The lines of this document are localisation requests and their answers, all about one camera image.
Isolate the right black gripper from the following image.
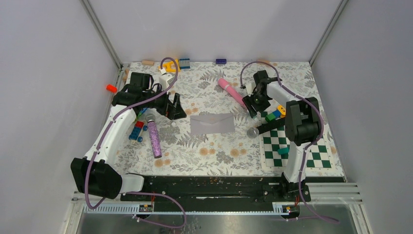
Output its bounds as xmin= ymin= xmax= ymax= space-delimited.
xmin=242 ymin=90 xmax=271 ymax=119

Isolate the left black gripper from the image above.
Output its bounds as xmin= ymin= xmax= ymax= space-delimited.
xmin=143 ymin=83 xmax=187 ymax=119

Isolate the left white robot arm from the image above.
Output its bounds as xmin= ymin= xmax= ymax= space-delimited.
xmin=71 ymin=72 xmax=187 ymax=200

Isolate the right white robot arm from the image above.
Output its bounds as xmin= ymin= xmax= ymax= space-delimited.
xmin=243 ymin=70 xmax=324 ymax=201

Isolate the lego toy on chessboard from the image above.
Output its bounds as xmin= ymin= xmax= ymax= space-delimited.
xmin=265 ymin=105 xmax=286 ymax=122

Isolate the black microphone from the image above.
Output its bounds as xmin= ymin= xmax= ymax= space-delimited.
xmin=246 ymin=118 xmax=285 ymax=138

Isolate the purple glitter microphone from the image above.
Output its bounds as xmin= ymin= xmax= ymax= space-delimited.
xmin=146 ymin=114 xmax=162 ymax=158

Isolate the colourful lego toy stack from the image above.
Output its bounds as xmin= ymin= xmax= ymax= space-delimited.
xmin=137 ymin=108 xmax=147 ymax=118

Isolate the floral table mat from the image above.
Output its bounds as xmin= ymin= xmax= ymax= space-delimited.
xmin=102 ymin=61 xmax=338 ymax=177

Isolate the pink toy microphone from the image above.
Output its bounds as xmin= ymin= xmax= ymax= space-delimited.
xmin=218 ymin=78 xmax=246 ymax=107

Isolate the blue red lego car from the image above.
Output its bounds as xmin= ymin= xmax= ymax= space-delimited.
xmin=129 ymin=121 xmax=148 ymax=142

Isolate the wooden block right back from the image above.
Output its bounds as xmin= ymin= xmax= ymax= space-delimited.
xmin=256 ymin=59 xmax=273 ymax=67

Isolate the wooden block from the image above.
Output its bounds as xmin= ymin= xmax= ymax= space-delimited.
xmin=256 ymin=59 xmax=273 ymax=67
xmin=141 ymin=60 xmax=155 ymax=66

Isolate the yellow triangle toy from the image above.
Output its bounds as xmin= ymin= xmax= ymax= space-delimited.
xmin=158 ymin=59 xmax=181 ymax=73

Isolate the blue grey lego brick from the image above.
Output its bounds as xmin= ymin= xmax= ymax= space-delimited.
xmin=178 ymin=58 xmax=190 ymax=69

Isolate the dark purple lego brick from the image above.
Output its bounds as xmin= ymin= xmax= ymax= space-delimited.
xmin=215 ymin=58 xmax=227 ymax=64

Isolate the teal block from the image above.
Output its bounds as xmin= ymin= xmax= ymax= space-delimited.
xmin=277 ymin=147 xmax=289 ymax=155

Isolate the wooden block left back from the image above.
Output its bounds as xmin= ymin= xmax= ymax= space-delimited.
xmin=141 ymin=60 xmax=155 ymax=66

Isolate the orange red cylinder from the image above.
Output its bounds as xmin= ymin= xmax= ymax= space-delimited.
xmin=106 ymin=84 xmax=117 ymax=94

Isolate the green white chessboard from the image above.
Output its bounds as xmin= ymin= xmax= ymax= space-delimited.
xmin=259 ymin=126 xmax=335 ymax=170

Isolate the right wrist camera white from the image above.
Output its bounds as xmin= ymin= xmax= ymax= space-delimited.
xmin=245 ymin=82 xmax=256 ymax=96

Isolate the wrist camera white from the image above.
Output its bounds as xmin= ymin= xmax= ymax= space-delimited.
xmin=245 ymin=82 xmax=256 ymax=96
xmin=159 ymin=68 xmax=174 ymax=91

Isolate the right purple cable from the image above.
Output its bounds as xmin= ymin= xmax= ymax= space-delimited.
xmin=239 ymin=61 xmax=340 ymax=225

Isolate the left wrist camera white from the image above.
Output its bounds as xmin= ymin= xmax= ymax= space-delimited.
xmin=159 ymin=68 xmax=174 ymax=91

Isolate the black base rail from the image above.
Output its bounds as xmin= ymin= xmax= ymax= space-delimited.
xmin=119 ymin=174 xmax=346 ymax=214

